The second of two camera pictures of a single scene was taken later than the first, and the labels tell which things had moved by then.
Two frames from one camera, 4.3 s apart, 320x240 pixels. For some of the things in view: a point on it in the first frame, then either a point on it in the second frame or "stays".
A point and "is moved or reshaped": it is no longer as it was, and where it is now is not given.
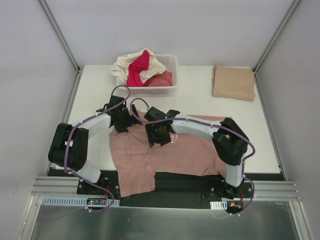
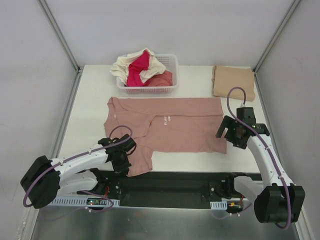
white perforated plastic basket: (170, 61) stays
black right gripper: (156, 135) -> (227, 128)
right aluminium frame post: (285, 20) stays
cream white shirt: (120, 66) stays
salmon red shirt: (165, 79) stays
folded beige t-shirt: (233, 82) stays
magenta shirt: (137, 66) stays
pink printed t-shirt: (137, 163) is moved or reshaped
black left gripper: (125, 123) -> (122, 163)
